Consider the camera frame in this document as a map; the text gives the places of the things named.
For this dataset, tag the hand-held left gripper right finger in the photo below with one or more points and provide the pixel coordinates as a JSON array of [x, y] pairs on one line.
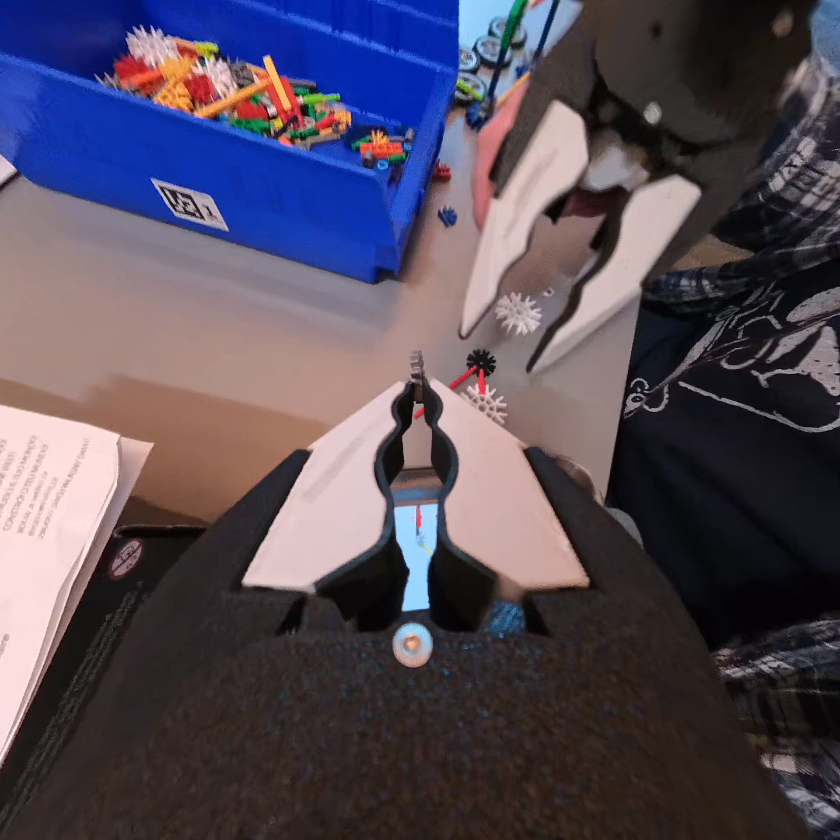
[[505, 505]]

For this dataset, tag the black cardboard box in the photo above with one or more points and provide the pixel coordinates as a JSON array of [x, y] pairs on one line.
[[111, 571]]

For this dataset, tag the long red rod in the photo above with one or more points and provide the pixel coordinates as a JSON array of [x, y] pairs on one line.
[[463, 378]]

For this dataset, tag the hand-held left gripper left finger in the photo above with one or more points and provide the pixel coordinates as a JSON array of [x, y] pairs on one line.
[[321, 505]]

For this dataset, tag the grey snowflake connector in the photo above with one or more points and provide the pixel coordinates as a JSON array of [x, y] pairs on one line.
[[415, 364]]

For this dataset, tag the white snowflake connector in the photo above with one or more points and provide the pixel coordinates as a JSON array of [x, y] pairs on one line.
[[518, 313], [489, 407]]

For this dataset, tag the blue plastic storage bin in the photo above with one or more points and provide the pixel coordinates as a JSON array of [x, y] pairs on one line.
[[98, 151]]

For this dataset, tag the red connector piece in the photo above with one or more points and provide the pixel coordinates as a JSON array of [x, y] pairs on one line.
[[441, 172]]

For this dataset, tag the person's torso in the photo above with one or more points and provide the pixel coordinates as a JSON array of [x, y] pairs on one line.
[[722, 492]]

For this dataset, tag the pile of colourful construction pieces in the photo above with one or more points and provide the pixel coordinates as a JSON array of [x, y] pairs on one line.
[[229, 92]]

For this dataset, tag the black snowflake connector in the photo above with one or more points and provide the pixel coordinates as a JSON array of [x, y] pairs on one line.
[[481, 359]]

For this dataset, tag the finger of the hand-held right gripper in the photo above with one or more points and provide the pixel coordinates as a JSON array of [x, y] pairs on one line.
[[525, 197], [643, 243]]

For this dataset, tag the white printed paper sheets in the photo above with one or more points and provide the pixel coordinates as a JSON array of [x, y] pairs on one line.
[[52, 525]]

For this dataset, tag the person's right hand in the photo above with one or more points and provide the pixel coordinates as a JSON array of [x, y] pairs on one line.
[[495, 151]]

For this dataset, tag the wheeled toy construction model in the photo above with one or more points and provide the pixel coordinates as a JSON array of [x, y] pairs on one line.
[[489, 51]]

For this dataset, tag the smartphone with lit screen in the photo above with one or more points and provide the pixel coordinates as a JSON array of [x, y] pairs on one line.
[[417, 525]]

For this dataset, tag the person's right forearm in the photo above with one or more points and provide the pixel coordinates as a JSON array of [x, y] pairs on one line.
[[787, 197]]

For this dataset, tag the blue snowflake connector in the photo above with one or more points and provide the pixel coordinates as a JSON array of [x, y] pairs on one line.
[[447, 215]]

